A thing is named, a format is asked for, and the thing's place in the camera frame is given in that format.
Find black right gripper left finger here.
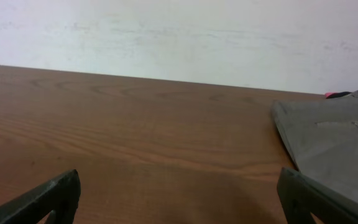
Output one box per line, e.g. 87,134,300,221
0,169,81,223

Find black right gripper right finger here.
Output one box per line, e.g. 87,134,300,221
277,167,358,224

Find grey shorts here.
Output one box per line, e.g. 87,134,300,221
272,90,358,203

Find black garment with pink tag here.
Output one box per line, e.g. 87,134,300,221
325,91,351,99

